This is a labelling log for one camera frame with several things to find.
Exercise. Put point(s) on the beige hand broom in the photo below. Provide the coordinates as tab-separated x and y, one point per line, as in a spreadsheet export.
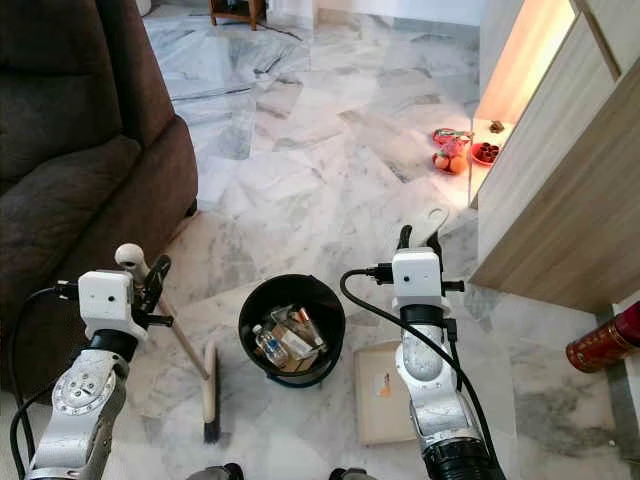
211	385

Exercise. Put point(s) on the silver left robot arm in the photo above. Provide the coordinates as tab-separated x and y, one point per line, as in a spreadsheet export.
85	400

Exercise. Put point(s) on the red plate with fruit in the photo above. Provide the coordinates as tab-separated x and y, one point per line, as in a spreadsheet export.
450	143

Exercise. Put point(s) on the small red plate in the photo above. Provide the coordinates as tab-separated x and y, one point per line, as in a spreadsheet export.
485	153

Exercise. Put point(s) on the clear plastic bottle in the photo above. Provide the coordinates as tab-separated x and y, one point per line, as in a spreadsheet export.
272	347

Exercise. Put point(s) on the dark brown fabric sofa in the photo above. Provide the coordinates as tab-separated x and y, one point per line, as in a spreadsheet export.
80	180

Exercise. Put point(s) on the round black waste bin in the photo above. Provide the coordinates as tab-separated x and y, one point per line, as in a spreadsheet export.
290	290

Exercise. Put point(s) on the crumpled cardboard box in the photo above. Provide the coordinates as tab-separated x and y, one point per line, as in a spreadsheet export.
302	337

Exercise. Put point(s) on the small brass ornament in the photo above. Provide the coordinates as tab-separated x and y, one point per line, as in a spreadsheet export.
496	126

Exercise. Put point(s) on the light wood lit cabinet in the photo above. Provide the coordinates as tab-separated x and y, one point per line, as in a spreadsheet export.
560	180

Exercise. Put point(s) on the red patterned cylinder can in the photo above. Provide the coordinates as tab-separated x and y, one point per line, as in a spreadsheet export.
605	340

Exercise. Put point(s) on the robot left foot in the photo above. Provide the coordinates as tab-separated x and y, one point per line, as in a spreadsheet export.
215	472

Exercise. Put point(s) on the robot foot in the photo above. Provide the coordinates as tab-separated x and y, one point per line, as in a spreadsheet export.
350	474
215	472

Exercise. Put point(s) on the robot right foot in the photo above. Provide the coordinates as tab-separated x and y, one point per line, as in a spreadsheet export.
350	474

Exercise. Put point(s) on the brown wooden stool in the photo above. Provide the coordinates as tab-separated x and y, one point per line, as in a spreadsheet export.
238	10

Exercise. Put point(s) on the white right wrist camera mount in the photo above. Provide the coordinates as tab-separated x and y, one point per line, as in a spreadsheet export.
418	275

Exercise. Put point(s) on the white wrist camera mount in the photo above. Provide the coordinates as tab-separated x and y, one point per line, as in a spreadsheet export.
105	298
418	275

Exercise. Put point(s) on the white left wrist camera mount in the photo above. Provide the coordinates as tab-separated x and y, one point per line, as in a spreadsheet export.
105	298

